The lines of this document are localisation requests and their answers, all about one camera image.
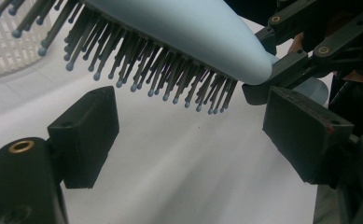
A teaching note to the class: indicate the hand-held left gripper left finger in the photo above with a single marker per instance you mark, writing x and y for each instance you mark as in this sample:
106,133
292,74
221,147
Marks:
82,137

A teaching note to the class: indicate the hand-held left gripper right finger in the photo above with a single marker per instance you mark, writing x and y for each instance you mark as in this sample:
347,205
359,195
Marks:
306,137

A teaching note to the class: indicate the light blue hairbrush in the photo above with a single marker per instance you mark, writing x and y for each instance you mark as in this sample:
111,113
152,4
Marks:
185,31

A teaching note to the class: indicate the white plastic mesh basket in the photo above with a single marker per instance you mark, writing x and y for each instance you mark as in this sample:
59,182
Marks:
2,59

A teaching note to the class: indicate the white table cover sheet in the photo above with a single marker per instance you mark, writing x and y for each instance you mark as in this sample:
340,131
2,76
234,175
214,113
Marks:
170,171

